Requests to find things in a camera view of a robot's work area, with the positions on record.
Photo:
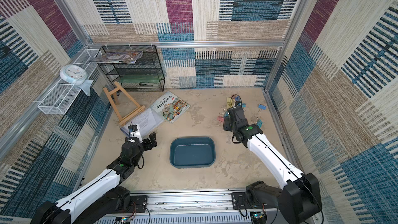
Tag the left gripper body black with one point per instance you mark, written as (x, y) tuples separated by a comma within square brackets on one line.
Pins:
[(145, 144)]

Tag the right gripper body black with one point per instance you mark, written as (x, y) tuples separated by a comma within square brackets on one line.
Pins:
[(233, 114)]

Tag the pink binder clip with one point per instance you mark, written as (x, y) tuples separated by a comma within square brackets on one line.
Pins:
[(220, 119)]

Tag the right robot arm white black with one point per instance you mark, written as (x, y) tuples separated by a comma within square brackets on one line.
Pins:
[(297, 197)]

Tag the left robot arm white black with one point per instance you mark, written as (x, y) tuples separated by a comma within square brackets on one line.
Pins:
[(103, 194)]

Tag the yellow binder clip top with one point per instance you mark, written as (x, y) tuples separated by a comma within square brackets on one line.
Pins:
[(229, 102)]

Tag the teal binder clip lone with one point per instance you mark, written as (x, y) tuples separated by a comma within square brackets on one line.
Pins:
[(259, 123)]

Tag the teal plastic storage box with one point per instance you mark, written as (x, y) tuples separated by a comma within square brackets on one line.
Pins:
[(192, 152)]

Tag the clear mesh document pouch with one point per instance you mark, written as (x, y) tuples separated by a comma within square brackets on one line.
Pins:
[(146, 122)]

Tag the colourful Chinese history picture book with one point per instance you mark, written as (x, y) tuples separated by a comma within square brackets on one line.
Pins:
[(170, 107)]

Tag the black stapler on shelf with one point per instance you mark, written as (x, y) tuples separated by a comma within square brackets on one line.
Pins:
[(149, 85)]

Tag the wooden tabletop easel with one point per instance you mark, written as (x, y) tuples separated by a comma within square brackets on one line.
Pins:
[(123, 104)]

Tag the black mesh shelf rack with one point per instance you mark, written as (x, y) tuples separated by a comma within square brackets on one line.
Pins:
[(147, 69)]

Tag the magazine on rack top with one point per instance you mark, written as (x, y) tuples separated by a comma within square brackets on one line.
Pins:
[(117, 57)]

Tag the white round clock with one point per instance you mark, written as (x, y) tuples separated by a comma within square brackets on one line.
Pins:
[(73, 74)]

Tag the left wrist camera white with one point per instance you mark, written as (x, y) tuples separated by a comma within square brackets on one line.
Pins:
[(134, 132)]

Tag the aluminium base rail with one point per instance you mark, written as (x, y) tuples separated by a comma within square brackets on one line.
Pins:
[(195, 206)]

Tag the white wire wall basket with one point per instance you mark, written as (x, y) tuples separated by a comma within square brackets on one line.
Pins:
[(60, 97)]

